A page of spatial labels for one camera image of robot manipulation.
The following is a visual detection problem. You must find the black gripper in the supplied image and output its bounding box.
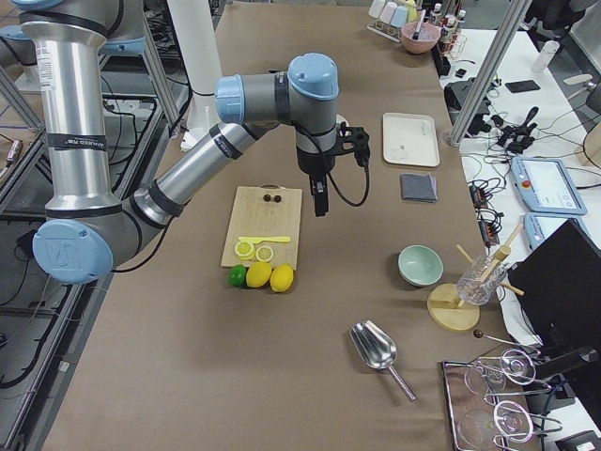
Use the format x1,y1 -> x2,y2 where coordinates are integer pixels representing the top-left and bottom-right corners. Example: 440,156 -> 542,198
296,148 -> 335,217

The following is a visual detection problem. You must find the cream rabbit tray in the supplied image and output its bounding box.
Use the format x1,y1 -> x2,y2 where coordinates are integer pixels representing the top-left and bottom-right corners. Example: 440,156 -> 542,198
382,113 -> 440,167

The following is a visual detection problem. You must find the bamboo cutting board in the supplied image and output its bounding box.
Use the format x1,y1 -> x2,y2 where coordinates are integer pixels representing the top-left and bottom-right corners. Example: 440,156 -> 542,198
221,186 -> 302,270

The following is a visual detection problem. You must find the yellow plastic knife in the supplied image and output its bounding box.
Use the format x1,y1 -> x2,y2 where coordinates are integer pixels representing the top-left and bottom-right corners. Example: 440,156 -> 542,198
237,236 -> 291,244

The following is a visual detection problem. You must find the lemon slice near lemons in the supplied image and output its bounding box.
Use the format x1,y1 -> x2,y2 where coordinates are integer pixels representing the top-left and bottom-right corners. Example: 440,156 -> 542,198
254,245 -> 274,262

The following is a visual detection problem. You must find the grey folded cloth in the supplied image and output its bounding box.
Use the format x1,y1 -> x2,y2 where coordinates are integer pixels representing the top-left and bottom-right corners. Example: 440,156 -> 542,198
400,173 -> 438,203

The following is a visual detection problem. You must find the lemon slice near knife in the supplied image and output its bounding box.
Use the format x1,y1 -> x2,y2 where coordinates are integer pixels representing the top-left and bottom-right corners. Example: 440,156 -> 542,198
234,241 -> 254,260

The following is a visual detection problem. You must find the yellow lemon outer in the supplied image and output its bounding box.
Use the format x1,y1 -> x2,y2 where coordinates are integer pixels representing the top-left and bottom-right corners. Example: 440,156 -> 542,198
270,264 -> 294,293

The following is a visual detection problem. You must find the yellow lemon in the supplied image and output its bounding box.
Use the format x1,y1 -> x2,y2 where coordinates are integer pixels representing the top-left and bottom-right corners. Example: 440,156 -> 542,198
246,261 -> 272,288
270,264 -> 294,293

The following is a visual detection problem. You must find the yellow lemon middle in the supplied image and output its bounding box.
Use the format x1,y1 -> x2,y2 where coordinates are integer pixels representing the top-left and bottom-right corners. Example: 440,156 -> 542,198
246,261 -> 272,288

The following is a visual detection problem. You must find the green lime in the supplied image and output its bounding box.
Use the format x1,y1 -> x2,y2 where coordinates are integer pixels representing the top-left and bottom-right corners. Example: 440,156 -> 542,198
228,264 -> 247,288

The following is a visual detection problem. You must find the mint green bowl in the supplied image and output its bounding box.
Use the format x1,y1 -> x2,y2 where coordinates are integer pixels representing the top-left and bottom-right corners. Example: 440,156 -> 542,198
397,245 -> 443,287

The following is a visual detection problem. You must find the white cup rack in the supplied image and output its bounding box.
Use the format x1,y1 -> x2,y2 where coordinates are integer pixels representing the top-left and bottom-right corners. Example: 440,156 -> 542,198
366,21 -> 401,43

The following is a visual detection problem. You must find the metal ice scoop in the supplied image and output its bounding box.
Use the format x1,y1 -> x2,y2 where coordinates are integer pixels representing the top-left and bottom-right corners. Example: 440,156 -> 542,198
349,319 -> 417,402

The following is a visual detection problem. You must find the wooden cup stand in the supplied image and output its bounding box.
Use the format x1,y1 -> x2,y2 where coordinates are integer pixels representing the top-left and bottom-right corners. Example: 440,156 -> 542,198
427,223 -> 525,332

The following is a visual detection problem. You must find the light blue cup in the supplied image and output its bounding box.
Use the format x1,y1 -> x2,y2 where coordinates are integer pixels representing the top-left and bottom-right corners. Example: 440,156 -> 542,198
391,5 -> 408,28

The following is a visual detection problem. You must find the pale green cup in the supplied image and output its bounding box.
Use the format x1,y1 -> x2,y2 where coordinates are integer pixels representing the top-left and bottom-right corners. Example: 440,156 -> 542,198
368,0 -> 386,19

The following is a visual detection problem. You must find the pink bowl with ice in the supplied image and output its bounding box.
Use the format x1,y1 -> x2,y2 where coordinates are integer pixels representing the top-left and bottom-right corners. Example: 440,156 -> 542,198
401,22 -> 440,54

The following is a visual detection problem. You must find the clear glass cup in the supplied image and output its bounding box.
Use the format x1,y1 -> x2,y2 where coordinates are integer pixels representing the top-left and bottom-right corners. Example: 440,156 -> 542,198
457,256 -> 507,305

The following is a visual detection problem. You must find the white cup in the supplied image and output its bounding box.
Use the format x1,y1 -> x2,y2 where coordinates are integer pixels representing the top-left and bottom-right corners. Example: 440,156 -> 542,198
378,1 -> 397,24

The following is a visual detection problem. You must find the bottle rack with bottles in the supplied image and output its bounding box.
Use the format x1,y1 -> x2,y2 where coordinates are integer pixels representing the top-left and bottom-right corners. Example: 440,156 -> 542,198
428,1 -> 467,60

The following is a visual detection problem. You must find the black phone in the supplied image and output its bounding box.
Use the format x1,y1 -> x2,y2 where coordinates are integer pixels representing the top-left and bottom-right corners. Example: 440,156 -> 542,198
505,80 -> 541,94

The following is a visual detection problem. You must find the blue teach pendant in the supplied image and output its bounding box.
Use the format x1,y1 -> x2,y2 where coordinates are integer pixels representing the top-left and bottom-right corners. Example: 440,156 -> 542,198
523,211 -> 589,250
510,156 -> 588,216

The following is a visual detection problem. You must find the black monitor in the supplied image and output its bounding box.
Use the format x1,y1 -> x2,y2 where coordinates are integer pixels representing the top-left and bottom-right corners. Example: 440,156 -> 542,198
509,220 -> 600,351

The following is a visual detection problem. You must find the white bottle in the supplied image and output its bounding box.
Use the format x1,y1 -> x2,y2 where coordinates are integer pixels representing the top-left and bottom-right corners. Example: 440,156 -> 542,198
532,40 -> 561,72

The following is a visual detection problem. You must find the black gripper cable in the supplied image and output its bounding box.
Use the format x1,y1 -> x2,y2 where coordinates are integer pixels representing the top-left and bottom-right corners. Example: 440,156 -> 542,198
300,126 -> 372,208

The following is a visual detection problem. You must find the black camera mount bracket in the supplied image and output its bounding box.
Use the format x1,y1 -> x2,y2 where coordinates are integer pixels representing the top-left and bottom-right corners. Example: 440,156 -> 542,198
336,121 -> 371,168

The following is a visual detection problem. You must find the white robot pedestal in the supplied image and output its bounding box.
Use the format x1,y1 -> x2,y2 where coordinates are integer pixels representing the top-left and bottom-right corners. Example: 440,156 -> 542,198
167,0 -> 222,151

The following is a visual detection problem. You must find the aluminium frame post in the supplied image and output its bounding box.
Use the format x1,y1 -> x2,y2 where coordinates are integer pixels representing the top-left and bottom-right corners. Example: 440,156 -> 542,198
448,0 -> 532,148

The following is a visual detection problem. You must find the wire glass rack tray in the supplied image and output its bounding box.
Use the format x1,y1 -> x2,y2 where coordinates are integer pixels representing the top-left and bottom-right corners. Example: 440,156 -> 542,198
440,348 -> 562,450

